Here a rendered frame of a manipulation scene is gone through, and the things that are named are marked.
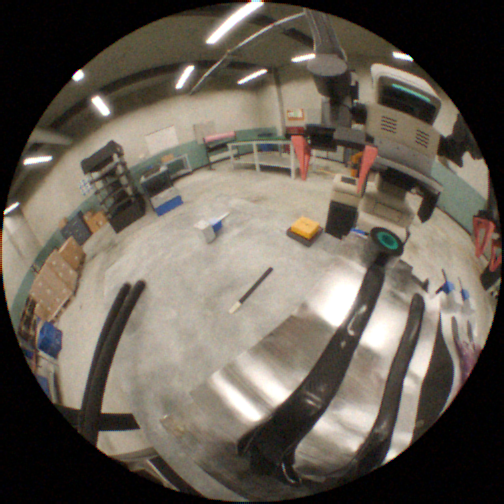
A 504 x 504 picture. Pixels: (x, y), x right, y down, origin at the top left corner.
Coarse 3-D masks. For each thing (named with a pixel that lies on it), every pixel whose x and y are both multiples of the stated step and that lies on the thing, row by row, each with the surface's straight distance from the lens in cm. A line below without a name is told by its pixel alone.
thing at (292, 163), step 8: (280, 136) 466; (288, 136) 318; (304, 136) 381; (232, 144) 468; (240, 144) 437; (280, 144) 468; (256, 152) 401; (280, 152) 470; (232, 160) 492; (240, 160) 483; (248, 160) 460; (256, 160) 403; (264, 160) 431; (272, 160) 423; (280, 160) 418; (288, 160) 417; (296, 160) 419; (256, 168) 411
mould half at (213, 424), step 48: (336, 288) 24; (384, 288) 28; (432, 288) 38; (288, 336) 18; (384, 336) 25; (432, 336) 34; (240, 384) 15; (288, 384) 16; (384, 384) 24; (192, 432) 27; (240, 432) 16; (336, 432) 18; (240, 480) 31
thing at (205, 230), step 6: (222, 216) 51; (198, 222) 48; (204, 222) 47; (210, 222) 48; (216, 222) 47; (198, 228) 45; (204, 228) 44; (210, 228) 45; (216, 228) 47; (198, 234) 48; (204, 234) 45; (210, 234) 46; (204, 240) 47; (210, 240) 47
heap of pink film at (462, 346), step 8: (456, 344) 45; (464, 344) 46; (472, 344) 56; (464, 352) 44; (472, 352) 46; (480, 352) 53; (464, 360) 42; (472, 360) 45; (464, 368) 43; (472, 368) 44; (464, 376) 42
